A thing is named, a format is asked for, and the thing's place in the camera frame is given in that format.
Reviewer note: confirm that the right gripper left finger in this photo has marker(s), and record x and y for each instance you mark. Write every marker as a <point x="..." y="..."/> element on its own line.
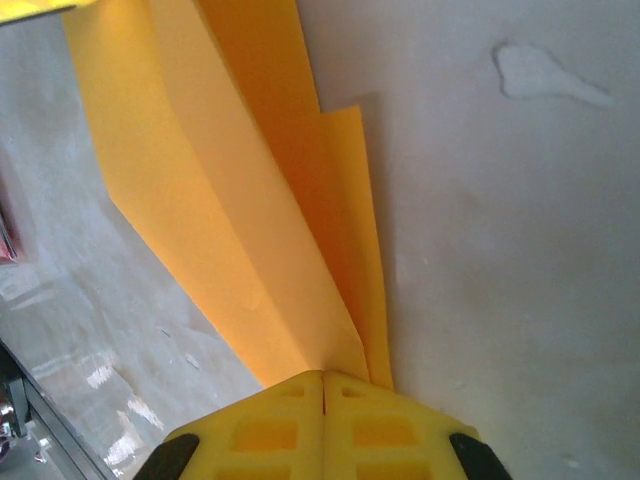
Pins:
<point x="270" y="440"/>

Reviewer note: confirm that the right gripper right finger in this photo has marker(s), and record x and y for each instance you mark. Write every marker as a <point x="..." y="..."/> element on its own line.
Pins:
<point x="390" y="440"/>

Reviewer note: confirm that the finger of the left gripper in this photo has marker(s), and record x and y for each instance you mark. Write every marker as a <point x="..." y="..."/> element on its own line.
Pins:
<point x="30" y="6"/>

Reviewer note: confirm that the orange paper sheet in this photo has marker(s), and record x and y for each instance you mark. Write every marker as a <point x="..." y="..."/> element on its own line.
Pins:
<point x="200" y="175"/>

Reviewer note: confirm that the red cardboard box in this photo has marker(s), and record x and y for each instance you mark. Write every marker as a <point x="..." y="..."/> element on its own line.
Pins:
<point x="7" y="235"/>

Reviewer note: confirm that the wide aluminium mounting rail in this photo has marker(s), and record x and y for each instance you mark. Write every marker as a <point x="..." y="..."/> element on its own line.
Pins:
<point x="55" y="450"/>

